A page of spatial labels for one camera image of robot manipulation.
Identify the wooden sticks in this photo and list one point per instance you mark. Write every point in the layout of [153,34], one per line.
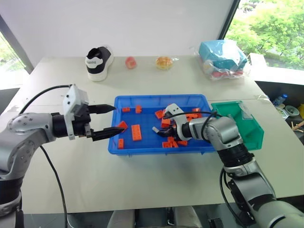
[298,127]

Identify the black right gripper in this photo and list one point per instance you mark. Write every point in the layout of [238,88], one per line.
[177,131]

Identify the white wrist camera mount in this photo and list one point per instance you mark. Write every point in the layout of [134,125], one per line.
[71,99]
[174,110]

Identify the large orange studded block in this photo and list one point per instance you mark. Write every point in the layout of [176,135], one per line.
[136,133]

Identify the orange wedge block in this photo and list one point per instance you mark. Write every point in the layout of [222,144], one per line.
[123,126]

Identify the small bowl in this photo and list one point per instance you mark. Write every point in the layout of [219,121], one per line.
[291,111]

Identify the blue plastic bin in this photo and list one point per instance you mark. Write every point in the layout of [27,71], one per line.
[147,148]

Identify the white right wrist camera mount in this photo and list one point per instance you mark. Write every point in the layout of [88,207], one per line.
[174,110]

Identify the green plastic bin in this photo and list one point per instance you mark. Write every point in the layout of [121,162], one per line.
[251,135]

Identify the plastic water bottle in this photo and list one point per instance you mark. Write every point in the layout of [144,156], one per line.
[280,99]

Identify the black and white sneaker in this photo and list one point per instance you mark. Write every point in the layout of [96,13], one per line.
[98,64]

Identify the bread in clear container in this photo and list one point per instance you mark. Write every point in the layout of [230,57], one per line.
[164,63]

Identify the clear plastic wrapper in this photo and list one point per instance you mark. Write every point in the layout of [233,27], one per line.
[262,97]

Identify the dark window frame post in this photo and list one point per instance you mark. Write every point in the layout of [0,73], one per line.
[229,17]
[16,45]

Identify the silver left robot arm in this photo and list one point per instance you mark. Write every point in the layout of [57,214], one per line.
[26,133]

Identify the cyan box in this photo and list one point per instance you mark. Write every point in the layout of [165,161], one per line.
[221,53]

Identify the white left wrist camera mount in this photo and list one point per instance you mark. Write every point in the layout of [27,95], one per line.
[71,99]

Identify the pink peach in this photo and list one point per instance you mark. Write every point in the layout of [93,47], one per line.
[130,63]

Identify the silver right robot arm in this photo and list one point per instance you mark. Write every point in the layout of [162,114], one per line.
[223,129]

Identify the small orange block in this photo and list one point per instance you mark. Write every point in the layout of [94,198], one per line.
[138,109]
[126,110]
[121,144]
[166,144]
[173,142]
[165,122]
[193,117]
[159,114]
[182,143]

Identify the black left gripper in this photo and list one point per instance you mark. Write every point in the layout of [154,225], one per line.
[82,118]

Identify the clear plastic bag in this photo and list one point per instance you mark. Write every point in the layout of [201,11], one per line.
[242,71]

